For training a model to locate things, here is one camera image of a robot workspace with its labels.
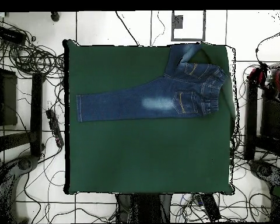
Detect blue denim jeans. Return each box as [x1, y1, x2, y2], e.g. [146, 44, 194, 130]
[76, 43, 228, 123]

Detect dark green table cloth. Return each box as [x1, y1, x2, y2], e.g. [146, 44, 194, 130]
[63, 38, 238, 196]

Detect black power strip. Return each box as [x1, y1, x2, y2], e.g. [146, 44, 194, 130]
[45, 108, 65, 149]

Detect black rectangular box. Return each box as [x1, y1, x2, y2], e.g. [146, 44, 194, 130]
[198, 192, 222, 223]

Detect small grey square plate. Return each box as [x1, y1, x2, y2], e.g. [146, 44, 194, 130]
[172, 15, 184, 29]

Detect black electronics box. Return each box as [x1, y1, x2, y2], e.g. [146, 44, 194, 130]
[0, 25, 28, 46]

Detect long black cable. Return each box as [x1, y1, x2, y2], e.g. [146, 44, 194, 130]
[115, 10, 141, 47]

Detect grey square floor frame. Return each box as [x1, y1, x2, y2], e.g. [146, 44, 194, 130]
[170, 10, 207, 42]

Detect black metal frame stand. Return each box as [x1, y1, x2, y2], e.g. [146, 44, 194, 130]
[0, 52, 44, 160]
[244, 79, 280, 165]

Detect black cable tangle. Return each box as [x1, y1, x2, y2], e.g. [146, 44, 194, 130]
[0, 17, 67, 79]

